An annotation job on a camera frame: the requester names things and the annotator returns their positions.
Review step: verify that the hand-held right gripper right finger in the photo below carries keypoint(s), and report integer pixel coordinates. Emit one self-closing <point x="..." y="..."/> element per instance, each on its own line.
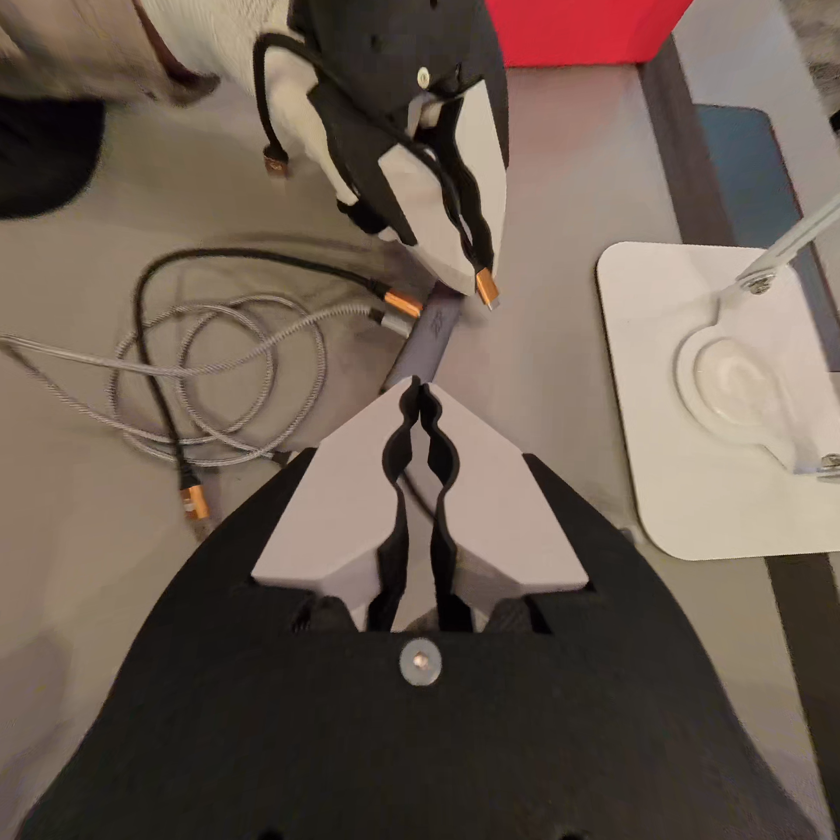
<point x="512" y="519"/>

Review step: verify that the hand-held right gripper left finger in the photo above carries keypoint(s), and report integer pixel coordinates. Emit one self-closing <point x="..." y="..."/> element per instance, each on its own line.
<point x="328" y="519"/>

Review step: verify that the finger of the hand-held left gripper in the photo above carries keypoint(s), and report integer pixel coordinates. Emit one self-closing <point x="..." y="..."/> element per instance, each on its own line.
<point x="488" y="145"/>
<point x="427" y="197"/>

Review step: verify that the grey usb hub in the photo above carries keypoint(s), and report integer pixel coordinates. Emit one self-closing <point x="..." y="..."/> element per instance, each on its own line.
<point x="431" y="344"/>

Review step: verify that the person's left forearm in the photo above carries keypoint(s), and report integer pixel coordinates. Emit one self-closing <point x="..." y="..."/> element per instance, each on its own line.
<point x="66" y="46"/>

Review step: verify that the person's left hand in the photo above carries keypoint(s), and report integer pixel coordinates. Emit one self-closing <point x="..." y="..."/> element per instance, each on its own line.
<point x="230" y="33"/>

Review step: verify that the red plastic bin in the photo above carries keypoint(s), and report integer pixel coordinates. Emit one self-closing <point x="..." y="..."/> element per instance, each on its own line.
<point x="578" y="26"/>

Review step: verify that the dark cloth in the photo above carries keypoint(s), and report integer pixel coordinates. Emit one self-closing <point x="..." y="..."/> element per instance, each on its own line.
<point x="46" y="158"/>

